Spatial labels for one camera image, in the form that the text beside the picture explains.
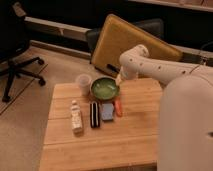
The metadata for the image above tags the green ceramic bowl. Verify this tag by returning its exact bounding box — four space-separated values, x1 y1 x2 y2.
91 77 120 101

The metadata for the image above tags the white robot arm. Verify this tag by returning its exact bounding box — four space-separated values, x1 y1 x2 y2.
116 45 213 171

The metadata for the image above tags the orange carrot toy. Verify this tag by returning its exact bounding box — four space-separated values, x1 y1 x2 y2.
114 98 122 117

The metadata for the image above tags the blue sponge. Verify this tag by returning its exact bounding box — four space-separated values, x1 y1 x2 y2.
101 103 114 121

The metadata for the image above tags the clear plastic cup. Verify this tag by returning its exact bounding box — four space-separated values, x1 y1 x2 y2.
75 74 92 96

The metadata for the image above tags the black white striped eraser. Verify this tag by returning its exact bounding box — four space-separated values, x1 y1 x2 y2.
90 102 100 128

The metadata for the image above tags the small white plastic bottle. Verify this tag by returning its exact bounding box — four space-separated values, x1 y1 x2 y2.
70 100 83 134

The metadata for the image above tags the black office chair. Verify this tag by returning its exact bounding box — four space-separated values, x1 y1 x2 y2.
0 0 46 102

